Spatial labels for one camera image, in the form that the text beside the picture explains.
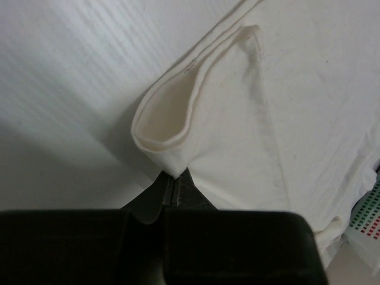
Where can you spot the white t shirt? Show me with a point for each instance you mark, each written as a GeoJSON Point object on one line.
{"type": "Point", "coordinates": [277, 108]}

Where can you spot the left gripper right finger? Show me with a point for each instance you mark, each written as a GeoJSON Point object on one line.
{"type": "Point", "coordinates": [203, 245]}

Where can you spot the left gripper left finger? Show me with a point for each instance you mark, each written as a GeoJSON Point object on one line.
{"type": "Point", "coordinates": [108, 246]}

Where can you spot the white plastic basket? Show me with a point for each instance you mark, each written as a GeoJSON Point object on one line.
{"type": "Point", "coordinates": [362, 234]}

